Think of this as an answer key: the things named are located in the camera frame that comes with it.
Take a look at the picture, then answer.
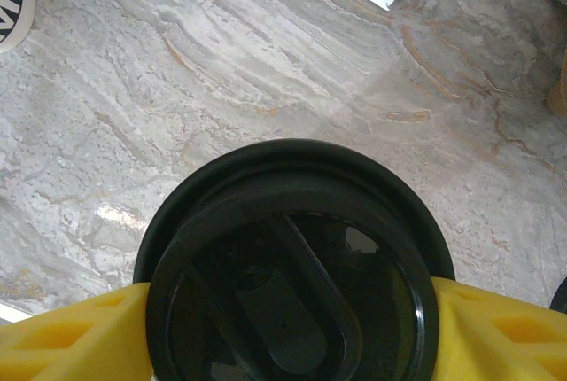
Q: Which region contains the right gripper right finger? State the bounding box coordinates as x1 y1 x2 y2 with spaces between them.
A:
431 276 567 381

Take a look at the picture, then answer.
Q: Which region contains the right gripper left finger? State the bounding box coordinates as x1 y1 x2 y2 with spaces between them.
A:
0 281 156 381

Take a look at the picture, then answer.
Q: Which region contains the black plastic cup lid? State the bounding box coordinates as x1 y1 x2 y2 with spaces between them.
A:
548 276 567 311
132 137 457 381

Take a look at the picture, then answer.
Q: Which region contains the white paper cup black print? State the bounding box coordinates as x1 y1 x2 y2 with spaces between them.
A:
0 0 37 55

